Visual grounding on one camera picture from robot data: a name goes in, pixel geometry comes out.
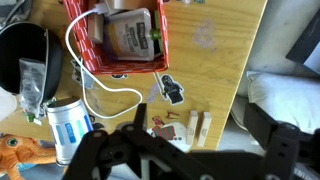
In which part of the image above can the orange octopus plush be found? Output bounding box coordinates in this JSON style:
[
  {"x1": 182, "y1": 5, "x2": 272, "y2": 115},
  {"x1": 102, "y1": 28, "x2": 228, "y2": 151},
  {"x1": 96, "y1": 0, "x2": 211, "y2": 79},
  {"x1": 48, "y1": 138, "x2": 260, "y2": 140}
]
[{"x1": 0, "y1": 133, "x2": 58, "y2": 180}]

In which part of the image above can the black bowl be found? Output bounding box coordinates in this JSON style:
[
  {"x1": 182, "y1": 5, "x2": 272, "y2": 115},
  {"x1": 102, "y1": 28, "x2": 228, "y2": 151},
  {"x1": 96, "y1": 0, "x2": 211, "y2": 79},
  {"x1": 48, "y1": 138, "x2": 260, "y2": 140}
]
[{"x1": 0, "y1": 21, "x2": 65, "y2": 102}]

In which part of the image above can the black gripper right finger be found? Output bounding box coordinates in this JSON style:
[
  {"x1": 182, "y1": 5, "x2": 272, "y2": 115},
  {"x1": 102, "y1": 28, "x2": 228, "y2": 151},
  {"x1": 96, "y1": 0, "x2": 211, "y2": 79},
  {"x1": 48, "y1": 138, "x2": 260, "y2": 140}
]
[{"x1": 243, "y1": 101, "x2": 320, "y2": 180}]

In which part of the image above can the white pouch with green cap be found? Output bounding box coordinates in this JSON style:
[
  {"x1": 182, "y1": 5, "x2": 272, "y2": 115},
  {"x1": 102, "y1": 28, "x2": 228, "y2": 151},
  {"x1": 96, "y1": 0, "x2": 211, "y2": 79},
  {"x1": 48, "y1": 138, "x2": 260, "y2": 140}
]
[{"x1": 103, "y1": 7, "x2": 165, "y2": 62}]

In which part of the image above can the black flat box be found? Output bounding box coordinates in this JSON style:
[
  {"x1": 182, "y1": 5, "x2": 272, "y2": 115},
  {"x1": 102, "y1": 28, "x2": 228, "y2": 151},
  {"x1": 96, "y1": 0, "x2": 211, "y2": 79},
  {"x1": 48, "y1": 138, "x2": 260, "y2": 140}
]
[{"x1": 285, "y1": 7, "x2": 320, "y2": 75}]

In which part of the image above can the light wooden chip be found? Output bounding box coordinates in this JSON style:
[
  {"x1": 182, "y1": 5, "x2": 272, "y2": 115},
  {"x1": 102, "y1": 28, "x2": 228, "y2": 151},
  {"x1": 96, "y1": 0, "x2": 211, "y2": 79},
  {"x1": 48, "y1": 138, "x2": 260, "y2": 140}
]
[
  {"x1": 87, "y1": 12, "x2": 105, "y2": 45},
  {"x1": 196, "y1": 111, "x2": 213, "y2": 148},
  {"x1": 185, "y1": 110, "x2": 200, "y2": 146}
]

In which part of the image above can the grey sofa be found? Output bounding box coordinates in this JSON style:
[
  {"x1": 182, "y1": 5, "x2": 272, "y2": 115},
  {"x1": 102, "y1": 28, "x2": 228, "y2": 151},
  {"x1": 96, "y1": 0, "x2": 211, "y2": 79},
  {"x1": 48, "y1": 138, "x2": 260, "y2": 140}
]
[{"x1": 229, "y1": 0, "x2": 320, "y2": 134}]

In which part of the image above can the white USB cable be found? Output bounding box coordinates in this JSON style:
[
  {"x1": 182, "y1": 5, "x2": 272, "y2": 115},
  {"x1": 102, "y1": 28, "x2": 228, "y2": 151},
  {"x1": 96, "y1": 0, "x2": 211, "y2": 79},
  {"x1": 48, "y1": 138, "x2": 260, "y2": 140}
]
[{"x1": 64, "y1": 2, "x2": 144, "y2": 120}]

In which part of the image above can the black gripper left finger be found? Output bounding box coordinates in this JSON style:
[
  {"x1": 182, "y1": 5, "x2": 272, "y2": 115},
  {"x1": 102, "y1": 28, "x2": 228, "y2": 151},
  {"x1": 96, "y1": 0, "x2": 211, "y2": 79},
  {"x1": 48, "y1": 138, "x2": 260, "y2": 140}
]
[{"x1": 63, "y1": 102, "x2": 149, "y2": 180}]

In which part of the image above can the silver can with blue label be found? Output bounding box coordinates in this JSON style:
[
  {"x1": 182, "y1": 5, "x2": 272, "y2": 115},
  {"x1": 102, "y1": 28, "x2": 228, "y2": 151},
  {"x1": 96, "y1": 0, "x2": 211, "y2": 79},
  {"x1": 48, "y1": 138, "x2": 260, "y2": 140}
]
[{"x1": 45, "y1": 96, "x2": 95, "y2": 167}]

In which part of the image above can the red woven basket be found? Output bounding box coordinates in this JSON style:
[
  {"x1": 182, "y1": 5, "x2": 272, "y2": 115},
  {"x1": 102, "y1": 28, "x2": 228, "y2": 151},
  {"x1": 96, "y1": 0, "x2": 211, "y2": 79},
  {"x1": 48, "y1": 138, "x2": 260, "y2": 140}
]
[{"x1": 62, "y1": 0, "x2": 170, "y2": 76}]

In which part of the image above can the clear plastic packet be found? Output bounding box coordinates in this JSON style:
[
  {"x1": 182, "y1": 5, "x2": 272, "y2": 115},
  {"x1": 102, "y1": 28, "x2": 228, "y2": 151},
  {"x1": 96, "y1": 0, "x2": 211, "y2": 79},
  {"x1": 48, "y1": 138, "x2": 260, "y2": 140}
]
[{"x1": 17, "y1": 56, "x2": 48, "y2": 126}]

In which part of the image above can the black ninja sticker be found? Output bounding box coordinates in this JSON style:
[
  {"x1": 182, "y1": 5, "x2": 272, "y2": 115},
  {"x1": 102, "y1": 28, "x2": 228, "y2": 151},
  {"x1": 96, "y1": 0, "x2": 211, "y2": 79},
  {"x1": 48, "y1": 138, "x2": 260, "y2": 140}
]
[{"x1": 152, "y1": 72, "x2": 186, "y2": 106}]

